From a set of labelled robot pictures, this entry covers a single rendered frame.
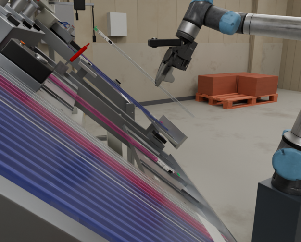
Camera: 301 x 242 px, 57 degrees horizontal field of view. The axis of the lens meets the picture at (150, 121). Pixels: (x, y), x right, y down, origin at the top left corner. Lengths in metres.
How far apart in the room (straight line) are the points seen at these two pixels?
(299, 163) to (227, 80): 4.56
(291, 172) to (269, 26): 0.51
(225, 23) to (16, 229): 0.93
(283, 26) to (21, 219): 1.03
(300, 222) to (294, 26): 0.70
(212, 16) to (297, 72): 6.49
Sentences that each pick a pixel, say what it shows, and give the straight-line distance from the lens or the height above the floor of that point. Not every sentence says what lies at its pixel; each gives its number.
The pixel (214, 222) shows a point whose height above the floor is 0.73.
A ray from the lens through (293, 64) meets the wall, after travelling 7.54.
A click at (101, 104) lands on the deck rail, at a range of 0.87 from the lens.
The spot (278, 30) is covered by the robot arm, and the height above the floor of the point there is 1.14.
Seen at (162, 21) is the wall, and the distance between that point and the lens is 5.19.
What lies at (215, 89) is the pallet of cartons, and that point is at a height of 0.27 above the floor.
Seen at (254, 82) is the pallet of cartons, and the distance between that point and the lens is 5.41.
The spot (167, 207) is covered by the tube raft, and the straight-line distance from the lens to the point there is 0.44.
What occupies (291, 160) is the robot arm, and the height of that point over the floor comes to 0.73.
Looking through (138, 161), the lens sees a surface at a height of 0.85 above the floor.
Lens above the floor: 1.10
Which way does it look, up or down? 16 degrees down
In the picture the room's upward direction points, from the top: straight up
